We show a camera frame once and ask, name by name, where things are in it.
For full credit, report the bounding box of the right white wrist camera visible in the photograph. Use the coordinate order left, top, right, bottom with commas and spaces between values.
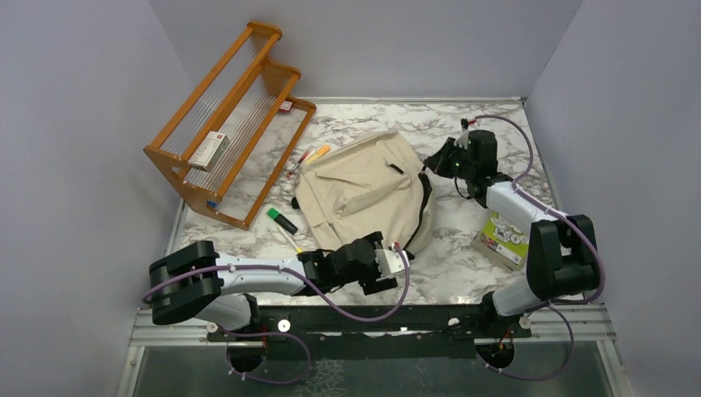
455, 127, 470, 149

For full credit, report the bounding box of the white yellow marker pen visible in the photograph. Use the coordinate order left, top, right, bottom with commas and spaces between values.
277, 225, 303, 253

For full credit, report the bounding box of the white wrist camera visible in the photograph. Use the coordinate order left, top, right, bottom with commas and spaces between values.
374, 246, 410, 278
455, 127, 470, 149

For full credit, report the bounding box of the red clear pen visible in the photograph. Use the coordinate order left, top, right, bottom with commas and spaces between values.
285, 146, 316, 179

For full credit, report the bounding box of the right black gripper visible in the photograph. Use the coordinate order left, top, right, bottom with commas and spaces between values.
424, 137, 475, 180

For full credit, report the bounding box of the white red small box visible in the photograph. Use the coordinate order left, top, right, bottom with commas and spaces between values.
188, 131, 229, 172

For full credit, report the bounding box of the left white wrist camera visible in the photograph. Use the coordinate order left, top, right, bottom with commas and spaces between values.
374, 246, 410, 278

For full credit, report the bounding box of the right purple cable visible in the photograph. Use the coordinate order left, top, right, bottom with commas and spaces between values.
465, 113, 608, 382

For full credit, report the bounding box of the green cartoon book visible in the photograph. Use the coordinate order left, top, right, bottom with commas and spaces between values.
472, 211, 529, 271

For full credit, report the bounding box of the orange yellow highlighter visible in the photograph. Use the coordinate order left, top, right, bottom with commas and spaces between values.
304, 145, 331, 165

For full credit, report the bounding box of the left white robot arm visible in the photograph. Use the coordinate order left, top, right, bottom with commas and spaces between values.
142, 232, 414, 340

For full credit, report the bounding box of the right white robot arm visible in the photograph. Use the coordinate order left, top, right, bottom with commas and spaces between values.
423, 130, 603, 337

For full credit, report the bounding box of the black metal base frame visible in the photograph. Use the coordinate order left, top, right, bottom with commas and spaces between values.
128, 290, 618, 363

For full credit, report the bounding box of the orange wooden shelf rack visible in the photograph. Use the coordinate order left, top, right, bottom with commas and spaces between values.
144, 21, 317, 230

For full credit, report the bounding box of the green black highlighter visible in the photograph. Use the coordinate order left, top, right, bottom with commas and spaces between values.
266, 208, 298, 235

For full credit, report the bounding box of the beige canvas backpack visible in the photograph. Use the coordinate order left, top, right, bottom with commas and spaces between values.
294, 132, 436, 254

